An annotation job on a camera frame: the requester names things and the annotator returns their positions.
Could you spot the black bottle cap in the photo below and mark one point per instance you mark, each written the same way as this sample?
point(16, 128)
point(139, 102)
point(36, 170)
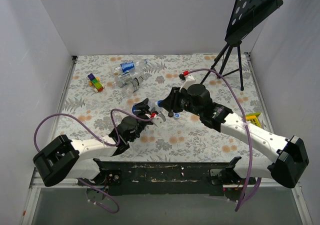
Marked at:
point(170, 114)

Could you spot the clear bottle black label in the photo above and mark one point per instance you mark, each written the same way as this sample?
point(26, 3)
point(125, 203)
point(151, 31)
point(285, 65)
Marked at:
point(133, 85)

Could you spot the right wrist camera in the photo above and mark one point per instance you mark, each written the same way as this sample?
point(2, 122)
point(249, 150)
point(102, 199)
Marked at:
point(187, 79)

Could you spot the black base beam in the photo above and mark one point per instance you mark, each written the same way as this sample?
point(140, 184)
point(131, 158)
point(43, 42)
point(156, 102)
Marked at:
point(161, 178)

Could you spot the clear lying bottle silver label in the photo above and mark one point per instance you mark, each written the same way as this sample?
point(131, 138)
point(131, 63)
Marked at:
point(123, 79)

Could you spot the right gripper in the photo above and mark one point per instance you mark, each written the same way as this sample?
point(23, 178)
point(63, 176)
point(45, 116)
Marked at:
point(175, 99)

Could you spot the yellow green toy brick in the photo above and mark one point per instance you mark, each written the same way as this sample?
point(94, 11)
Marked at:
point(253, 118)

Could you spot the floral table cloth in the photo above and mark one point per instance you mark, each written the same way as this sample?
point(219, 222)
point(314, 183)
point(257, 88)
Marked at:
point(179, 140)

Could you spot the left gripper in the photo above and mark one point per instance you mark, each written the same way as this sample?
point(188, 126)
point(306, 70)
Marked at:
point(144, 111)

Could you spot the Pepsi plastic bottle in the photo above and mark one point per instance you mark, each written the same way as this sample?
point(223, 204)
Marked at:
point(153, 105)

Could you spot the blue label bottle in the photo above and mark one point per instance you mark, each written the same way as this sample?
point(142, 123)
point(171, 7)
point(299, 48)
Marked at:
point(128, 65)

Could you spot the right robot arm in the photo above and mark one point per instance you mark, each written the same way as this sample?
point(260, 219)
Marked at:
point(284, 160)

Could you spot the white blue bottle cap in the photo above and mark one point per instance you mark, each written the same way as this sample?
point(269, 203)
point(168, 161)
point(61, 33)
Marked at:
point(176, 115)

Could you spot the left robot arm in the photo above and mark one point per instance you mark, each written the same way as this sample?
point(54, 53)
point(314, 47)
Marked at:
point(65, 158)

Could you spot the black music stand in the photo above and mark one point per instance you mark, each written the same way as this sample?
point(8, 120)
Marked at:
point(246, 15)

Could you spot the multicolour toy brick stack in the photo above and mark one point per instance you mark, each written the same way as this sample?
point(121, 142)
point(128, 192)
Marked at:
point(95, 83)

